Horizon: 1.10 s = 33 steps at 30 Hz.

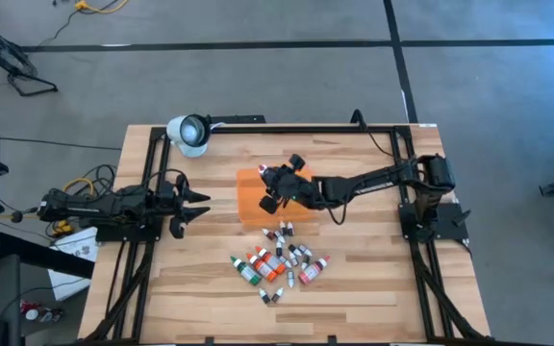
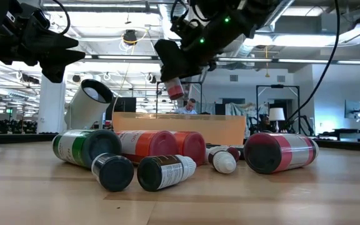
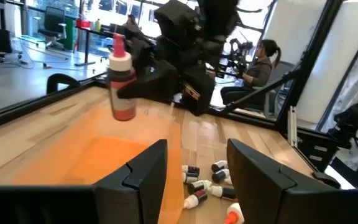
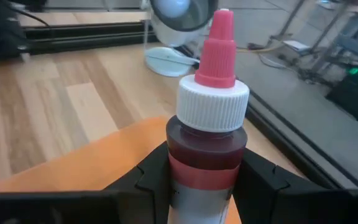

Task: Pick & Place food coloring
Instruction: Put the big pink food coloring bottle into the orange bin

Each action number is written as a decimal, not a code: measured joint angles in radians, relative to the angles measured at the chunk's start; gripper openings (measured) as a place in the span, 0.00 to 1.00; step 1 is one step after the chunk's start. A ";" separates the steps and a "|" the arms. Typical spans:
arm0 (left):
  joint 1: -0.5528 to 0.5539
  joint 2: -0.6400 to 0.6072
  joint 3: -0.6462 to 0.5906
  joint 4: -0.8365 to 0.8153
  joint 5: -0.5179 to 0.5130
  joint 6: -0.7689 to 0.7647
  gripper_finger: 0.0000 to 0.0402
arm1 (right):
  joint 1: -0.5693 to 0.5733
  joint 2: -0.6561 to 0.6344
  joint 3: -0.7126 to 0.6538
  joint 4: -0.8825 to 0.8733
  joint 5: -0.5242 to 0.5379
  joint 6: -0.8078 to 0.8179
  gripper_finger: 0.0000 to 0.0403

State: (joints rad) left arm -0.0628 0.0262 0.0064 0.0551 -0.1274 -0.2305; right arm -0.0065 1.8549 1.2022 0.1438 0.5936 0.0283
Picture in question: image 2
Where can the computer monitor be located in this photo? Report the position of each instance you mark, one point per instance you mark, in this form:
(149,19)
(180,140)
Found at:
(352,108)

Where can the small dark green dropper bottle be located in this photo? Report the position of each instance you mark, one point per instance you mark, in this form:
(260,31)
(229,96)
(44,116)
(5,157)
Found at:
(112,172)

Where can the black overhead camera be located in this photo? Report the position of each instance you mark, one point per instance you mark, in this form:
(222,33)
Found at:
(130,36)

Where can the large green food coloring bottle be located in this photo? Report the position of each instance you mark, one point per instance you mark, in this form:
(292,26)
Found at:
(83,147)

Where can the long ceiling light strip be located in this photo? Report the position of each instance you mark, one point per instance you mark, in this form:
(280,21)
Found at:
(123,57)

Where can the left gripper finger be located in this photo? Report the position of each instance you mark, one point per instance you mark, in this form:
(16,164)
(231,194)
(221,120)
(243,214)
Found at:
(58,39)
(61,61)

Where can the large pink food coloring bottle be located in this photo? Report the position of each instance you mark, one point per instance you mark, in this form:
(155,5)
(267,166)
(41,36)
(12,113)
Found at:
(280,153)

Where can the white-shade table lamp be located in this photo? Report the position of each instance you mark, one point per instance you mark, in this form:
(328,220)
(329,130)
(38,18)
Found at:
(276,115)

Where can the black monitor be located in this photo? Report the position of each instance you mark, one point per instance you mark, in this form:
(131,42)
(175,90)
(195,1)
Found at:
(125,104)

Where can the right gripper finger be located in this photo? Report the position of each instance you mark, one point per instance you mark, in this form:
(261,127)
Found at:
(173,62)

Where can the person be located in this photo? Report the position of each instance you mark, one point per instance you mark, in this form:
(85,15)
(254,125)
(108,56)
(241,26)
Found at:
(188,107)

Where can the small blue dropper bottle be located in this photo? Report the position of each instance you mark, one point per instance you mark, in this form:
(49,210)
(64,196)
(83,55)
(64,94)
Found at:
(223,162)

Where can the pale cloth cover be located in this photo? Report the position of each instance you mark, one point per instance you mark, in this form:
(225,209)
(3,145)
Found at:
(241,111)

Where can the large red food coloring bottle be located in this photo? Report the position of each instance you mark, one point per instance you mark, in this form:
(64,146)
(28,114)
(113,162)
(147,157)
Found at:
(174,89)

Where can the large orange food coloring bottle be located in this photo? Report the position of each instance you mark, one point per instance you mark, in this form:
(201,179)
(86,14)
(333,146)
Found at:
(148,145)
(191,147)

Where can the black metal frame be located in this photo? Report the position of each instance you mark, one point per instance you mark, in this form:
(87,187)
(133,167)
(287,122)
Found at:
(195,82)
(277,86)

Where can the green exit sign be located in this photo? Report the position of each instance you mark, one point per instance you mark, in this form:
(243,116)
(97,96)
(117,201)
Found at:
(9,110)

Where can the small brown dropper bottle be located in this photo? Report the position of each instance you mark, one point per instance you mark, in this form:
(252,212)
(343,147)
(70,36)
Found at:
(164,172)

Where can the orange plastic tray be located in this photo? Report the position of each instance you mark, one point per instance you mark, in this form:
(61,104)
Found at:
(198,128)

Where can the white desk lamp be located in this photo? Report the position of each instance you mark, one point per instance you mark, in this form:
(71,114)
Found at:
(87,104)

